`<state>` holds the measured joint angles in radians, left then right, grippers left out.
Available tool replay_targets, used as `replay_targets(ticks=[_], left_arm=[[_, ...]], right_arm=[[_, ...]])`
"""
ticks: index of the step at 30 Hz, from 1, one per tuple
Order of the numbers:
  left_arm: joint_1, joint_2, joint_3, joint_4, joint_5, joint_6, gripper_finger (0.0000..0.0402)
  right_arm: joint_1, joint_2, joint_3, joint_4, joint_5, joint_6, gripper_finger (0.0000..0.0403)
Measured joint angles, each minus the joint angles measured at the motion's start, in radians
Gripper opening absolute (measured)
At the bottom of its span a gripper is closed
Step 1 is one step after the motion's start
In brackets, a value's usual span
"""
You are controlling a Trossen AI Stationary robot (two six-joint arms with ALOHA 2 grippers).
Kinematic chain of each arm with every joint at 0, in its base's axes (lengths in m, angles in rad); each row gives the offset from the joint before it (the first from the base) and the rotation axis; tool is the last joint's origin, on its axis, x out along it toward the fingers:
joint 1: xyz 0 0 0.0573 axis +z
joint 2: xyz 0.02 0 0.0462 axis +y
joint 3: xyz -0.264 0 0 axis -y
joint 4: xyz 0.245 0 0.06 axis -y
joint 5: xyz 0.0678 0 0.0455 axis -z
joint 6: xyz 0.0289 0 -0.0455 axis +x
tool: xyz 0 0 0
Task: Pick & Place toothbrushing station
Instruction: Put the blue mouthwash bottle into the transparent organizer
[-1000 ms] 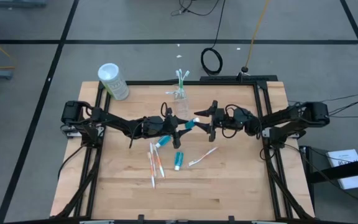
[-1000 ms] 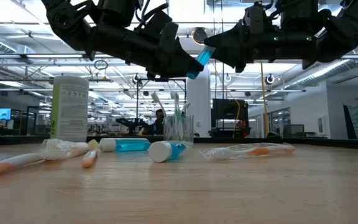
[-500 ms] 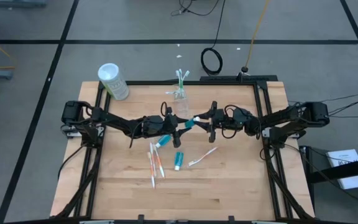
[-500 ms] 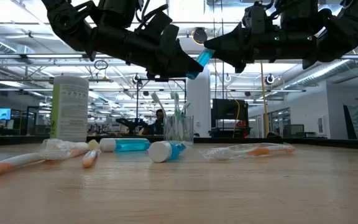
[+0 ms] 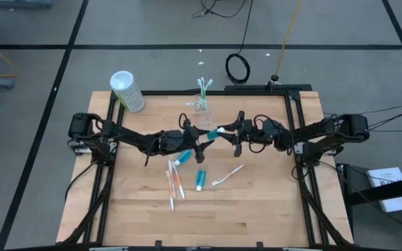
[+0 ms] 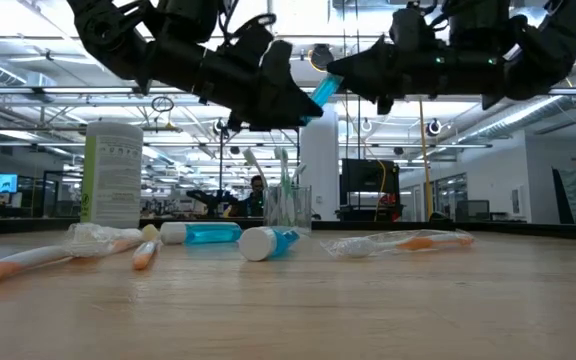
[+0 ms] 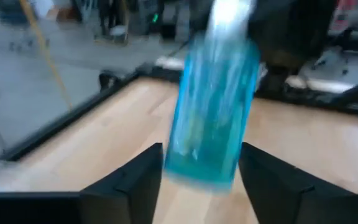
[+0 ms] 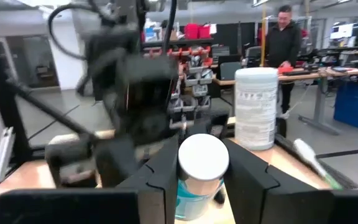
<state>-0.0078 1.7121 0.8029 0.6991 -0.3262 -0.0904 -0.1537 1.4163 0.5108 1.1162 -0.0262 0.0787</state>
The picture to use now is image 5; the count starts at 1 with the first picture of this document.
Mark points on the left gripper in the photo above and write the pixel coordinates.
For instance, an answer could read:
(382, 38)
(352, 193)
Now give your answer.
(187, 147)

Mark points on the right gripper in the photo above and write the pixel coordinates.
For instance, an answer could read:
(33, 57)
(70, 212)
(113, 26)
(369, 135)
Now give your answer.
(251, 138)

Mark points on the blue mouthwash bottle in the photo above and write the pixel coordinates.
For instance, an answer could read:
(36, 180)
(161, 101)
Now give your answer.
(213, 134)
(184, 157)

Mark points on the small teal toothpaste tube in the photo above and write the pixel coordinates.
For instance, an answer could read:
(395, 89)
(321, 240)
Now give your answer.
(201, 178)

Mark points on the orange white toothbrush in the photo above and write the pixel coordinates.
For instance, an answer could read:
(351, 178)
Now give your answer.
(179, 183)
(170, 195)

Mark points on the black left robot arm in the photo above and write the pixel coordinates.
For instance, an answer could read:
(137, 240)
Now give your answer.
(127, 134)

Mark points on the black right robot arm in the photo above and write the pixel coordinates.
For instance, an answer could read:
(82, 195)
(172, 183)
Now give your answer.
(312, 130)

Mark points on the clear acrylic organizer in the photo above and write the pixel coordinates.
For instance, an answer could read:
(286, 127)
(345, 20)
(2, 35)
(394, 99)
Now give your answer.
(204, 120)

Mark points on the white wipes canister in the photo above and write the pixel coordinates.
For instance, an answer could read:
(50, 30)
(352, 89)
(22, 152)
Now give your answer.
(127, 94)

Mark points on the black side table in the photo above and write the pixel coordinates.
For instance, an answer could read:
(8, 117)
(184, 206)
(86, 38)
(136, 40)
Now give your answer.
(379, 191)

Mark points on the white booklet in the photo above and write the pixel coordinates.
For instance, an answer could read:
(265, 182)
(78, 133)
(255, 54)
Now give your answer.
(400, 204)

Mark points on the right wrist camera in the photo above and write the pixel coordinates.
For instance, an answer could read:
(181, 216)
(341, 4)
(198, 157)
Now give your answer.
(251, 126)

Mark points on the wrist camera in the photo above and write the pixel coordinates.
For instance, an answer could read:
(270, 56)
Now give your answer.
(251, 126)
(189, 135)

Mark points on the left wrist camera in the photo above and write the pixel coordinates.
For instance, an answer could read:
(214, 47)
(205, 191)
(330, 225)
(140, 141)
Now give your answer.
(189, 135)

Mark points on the black aluminium table frame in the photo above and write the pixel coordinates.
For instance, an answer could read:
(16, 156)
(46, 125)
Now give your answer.
(222, 93)

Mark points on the black frame clip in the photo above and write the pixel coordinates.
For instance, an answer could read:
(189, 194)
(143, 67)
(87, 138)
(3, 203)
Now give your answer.
(260, 245)
(158, 245)

